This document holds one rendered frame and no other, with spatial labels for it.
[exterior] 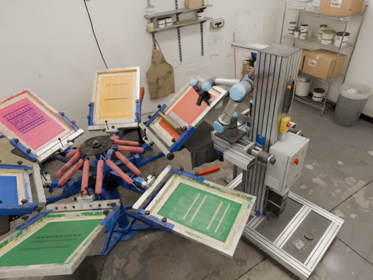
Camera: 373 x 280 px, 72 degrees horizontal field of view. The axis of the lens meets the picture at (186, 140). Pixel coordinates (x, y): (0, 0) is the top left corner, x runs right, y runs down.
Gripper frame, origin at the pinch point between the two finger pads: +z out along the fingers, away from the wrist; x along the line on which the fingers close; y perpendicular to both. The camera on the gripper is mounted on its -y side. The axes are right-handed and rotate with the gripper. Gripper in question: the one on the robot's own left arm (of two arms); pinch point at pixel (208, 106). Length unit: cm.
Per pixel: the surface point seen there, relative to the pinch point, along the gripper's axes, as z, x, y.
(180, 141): 1.9, -2.9, -44.4
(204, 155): 55, 7, -38
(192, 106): 5.6, 23.5, -8.8
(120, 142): -25, 31, -86
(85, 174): -45, 7, -122
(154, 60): 40, 222, 26
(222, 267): 103, -75, -110
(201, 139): 43, 17, -27
